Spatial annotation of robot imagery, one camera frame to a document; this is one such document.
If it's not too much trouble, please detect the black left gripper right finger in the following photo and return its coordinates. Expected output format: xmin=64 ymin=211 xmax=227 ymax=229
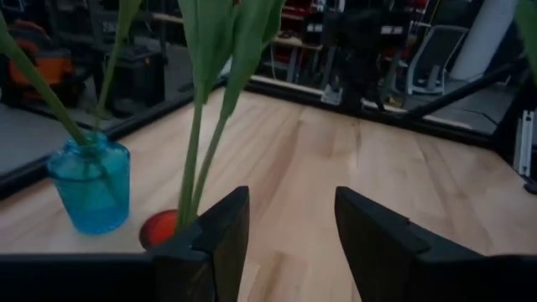
xmin=334 ymin=186 xmax=484 ymax=302

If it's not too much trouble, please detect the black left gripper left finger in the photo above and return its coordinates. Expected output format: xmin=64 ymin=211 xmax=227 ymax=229
xmin=150 ymin=185 xmax=252 ymax=302

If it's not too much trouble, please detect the pink artificial tulip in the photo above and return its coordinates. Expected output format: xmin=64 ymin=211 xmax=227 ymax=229
xmin=190 ymin=0 xmax=287 ymax=227
xmin=175 ymin=0 xmax=236 ymax=232

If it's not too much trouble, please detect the white artificial tulip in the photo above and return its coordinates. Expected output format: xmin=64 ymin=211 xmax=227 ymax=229
xmin=0 ymin=10 xmax=114 ymax=198

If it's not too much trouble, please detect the red glass vase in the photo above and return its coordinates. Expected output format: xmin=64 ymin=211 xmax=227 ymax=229
xmin=138 ymin=208 xmax=182 ymax=251

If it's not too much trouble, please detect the silver mounting plate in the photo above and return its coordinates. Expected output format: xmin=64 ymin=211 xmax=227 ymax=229
xmin=321 ymin=83 xmax=344 ymax=106

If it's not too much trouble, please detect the black equipment cabinet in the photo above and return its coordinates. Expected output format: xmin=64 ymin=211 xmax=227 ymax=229
xmin=96 ymin=41 xmax=167 ymax=117

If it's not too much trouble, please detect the white office chair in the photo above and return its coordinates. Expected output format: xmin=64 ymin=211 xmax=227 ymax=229
xmin=404 ymin=23 xmax=471 ymax=97

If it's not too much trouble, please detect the wooden top metal table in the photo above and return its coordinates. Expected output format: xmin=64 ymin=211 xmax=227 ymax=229
xmin=268 ymin=35 xmax=325 ymax=85

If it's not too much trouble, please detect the white round column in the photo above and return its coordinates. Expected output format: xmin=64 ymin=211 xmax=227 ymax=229
xmin=451 ymin=0 xmax=521 ymax=83

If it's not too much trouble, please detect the orange shop vacuum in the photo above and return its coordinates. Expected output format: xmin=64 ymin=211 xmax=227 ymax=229
xmin=6 ymin=18 xmax=79 ymax=106

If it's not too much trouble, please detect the red shelving unit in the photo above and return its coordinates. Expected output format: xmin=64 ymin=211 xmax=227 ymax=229
xmin=280 ymin=0 xmax=329 ymax=39

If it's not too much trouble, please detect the silver aluminium bracket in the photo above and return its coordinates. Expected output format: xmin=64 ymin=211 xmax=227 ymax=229
xmin=514 ymin=109 xmax=536 ymax=177

